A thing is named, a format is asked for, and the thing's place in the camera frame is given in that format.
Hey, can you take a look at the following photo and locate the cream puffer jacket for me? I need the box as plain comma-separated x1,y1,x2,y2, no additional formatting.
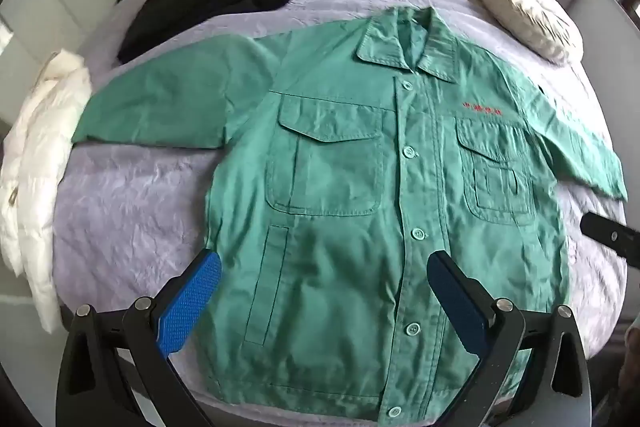
476,0,585,66

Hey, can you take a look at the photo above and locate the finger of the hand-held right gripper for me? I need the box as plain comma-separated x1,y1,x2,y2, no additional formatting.
581,211,640,269

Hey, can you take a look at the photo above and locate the purple bed blanket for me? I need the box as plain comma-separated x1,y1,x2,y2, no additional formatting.
50,0,632,427

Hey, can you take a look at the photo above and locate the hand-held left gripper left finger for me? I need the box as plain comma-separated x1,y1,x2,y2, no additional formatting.
57,248,223,427

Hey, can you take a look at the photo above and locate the green work jacket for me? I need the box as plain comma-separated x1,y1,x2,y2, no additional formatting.
71,6,629,427

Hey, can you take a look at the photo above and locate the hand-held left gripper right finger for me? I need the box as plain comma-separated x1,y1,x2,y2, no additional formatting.
427,249,598,427

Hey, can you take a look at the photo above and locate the white puffer jacket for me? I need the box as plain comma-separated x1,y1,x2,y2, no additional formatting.
0,49,94,334

